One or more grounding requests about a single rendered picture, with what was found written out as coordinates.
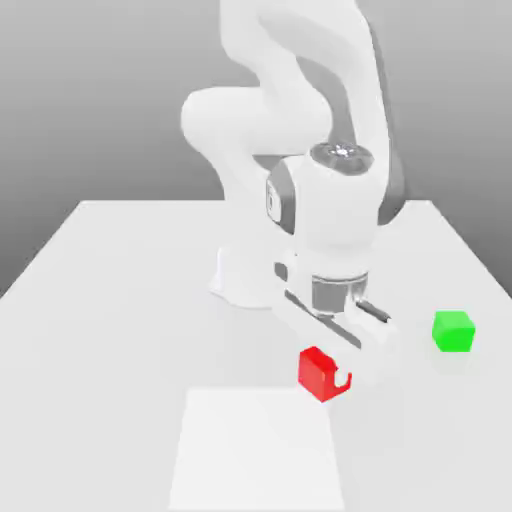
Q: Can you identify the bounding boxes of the small green cube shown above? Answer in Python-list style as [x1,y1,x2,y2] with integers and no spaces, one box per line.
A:
[431,309,477,354]

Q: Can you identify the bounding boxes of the small red cube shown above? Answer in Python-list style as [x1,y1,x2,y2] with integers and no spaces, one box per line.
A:
[297,345,354,404]

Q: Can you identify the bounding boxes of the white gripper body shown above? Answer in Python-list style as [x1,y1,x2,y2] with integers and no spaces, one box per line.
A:
[276,285,402,362]

